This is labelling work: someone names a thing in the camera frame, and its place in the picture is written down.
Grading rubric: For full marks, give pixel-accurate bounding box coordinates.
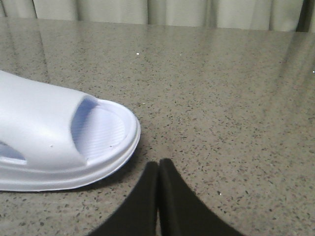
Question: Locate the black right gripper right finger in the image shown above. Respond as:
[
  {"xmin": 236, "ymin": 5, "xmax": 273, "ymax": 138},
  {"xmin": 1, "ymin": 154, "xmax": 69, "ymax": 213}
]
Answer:
[{"xmin": 159, "ymin": 159, "xmax": 241, "ymax": 236}]

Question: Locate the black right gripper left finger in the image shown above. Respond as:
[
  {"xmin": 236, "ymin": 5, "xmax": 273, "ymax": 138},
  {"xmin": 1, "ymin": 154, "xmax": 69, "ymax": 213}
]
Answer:
[{"xmin": 90, "ymin": 162, "xmax": 158, "ymax": 236}]

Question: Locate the beige curtain backdrop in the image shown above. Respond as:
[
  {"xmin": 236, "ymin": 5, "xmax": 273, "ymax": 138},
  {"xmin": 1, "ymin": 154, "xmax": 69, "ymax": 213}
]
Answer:
[{"xmin": 0, "ymin": 0, "xmax": 315, "ymax": 32}]

